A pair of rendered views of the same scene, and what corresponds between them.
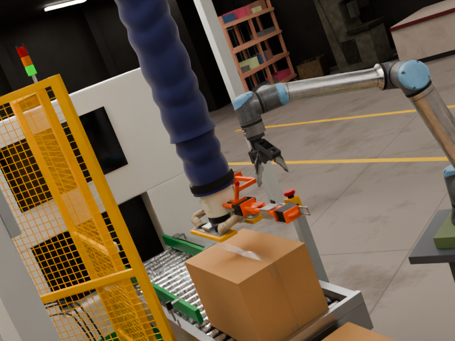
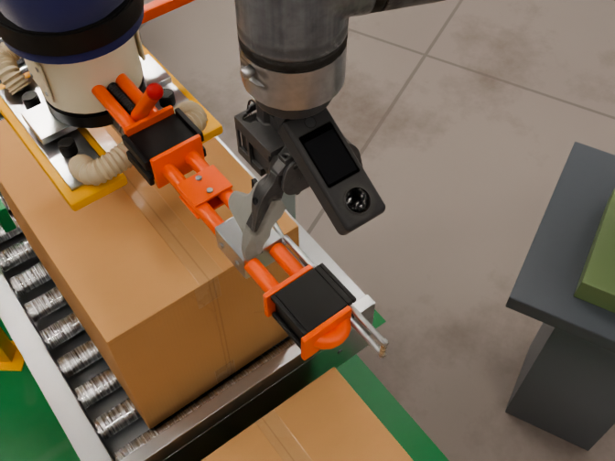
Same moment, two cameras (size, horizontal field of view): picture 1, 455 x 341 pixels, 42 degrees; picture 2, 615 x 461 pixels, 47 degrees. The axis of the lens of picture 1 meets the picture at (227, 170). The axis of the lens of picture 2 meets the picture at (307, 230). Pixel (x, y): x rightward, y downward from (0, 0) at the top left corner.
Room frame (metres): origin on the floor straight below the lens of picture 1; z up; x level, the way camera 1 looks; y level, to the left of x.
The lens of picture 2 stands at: (1.88, -0.07, 2.00)
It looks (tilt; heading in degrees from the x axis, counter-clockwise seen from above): 54 degrees down; 348
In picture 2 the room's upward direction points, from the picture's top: straight up
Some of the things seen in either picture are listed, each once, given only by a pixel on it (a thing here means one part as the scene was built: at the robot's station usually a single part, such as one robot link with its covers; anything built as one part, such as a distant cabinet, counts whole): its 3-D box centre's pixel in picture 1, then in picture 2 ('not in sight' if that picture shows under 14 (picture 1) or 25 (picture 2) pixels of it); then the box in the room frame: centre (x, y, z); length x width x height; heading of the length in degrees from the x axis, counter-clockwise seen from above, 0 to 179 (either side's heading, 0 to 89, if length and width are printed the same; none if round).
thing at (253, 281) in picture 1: (254, 287); (145, 237); (2.83, 0.09, 0.75); 0.60 x 0.40 x 0.40; 25
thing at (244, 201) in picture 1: (244, 206); (165, 145); (2.62, -0.02, 1.23); 0.10 x 0.08 x 0.06; 116
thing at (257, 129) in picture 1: (253, 130); (290, 61); (2.34, -0.16, 1.60); 0.10 x 0.09 x 0.05; 115
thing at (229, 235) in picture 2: (270, 211); (248, 241); (2.43, -0.11, 1.23); 0.07 x 0.07 x 0.04; 26
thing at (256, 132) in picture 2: (259, 148); (289, 124); (2.34, -0.15, 1.52); 0.09 x 0.08 x 0.12; 25
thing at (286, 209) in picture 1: (286, 213); (307, 311); (2.30, -0.16, 1.23); 0.08 x 0.07 x 0.05; 26
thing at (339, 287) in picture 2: (288, 206); (314, 261); (2.37, -0.19, 1.23); 0.31 x 0.03 x 0.05; 26
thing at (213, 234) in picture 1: (211, 229); (51, 128); (2.80, 0.18, 1.13); 0.34 x 0.10 x 0.05; 26
